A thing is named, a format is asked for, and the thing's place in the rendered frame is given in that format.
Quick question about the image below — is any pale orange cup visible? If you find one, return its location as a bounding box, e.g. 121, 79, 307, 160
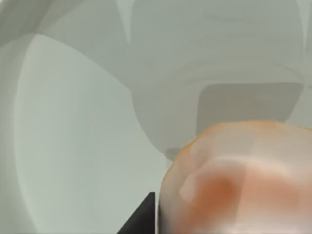
156, 118, 312, 234

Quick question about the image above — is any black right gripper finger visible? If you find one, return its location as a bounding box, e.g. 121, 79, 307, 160
117, 192, 156, 234

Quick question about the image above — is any grey sink drain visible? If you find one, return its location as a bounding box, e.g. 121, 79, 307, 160
165, 147, 181, 161

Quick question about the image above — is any white sink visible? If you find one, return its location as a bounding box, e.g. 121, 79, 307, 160
0, 0, 312, 234

